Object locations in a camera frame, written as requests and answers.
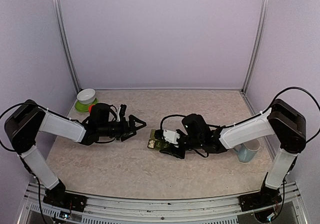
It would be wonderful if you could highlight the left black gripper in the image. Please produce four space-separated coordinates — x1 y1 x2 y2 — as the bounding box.
98 114 147 141

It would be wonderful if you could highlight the green weekly pill organizer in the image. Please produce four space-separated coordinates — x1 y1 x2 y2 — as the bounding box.
147 129 169 151

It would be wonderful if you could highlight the red pill bottle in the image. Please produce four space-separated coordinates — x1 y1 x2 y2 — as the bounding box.
88 105 95 112

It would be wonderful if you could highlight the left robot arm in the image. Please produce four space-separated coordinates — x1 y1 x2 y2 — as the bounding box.
4 99 146 206

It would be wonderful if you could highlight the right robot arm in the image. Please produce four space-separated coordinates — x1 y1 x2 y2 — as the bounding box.
154 99 307 206

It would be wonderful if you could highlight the green plate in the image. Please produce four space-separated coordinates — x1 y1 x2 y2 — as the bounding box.
74 98 98 113

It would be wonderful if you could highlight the white bowl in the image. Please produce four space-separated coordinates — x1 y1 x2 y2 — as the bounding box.
76 88 96 105

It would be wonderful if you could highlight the light blue mug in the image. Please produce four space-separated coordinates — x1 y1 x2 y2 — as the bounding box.
233 139 261 163

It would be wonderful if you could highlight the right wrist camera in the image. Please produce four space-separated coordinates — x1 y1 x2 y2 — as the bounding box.
154 129 180 146

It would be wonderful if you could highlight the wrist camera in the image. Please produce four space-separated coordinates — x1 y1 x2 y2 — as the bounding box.
116 104 127 122
154 129 180 146

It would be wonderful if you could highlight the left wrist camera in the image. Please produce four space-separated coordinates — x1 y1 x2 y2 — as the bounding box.
116 104 127 122

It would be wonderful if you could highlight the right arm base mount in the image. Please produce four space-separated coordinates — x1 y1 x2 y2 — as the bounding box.
238 184 283 211

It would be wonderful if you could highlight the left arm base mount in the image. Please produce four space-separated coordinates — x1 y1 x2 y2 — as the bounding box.
43 180 87 212

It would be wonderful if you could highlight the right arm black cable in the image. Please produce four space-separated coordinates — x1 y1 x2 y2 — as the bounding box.
159 86 320 144

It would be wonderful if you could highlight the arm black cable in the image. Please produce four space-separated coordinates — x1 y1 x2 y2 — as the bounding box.
0 102 51 152
159 86 320 144

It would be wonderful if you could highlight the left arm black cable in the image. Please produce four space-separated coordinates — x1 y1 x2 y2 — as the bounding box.
0 102 51 152

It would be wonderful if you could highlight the front aluminium rail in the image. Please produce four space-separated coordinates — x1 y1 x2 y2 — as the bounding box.
17 181 308 224

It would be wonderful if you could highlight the left aluminium frame post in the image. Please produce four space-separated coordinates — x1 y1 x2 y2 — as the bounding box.
52 0 82 93

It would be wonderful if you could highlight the aluminium frame post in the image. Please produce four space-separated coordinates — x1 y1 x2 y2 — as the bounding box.
52 0 82 93
241 0 270 95

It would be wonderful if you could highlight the right aluminium frame post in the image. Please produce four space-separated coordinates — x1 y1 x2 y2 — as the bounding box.
241 0 270 95

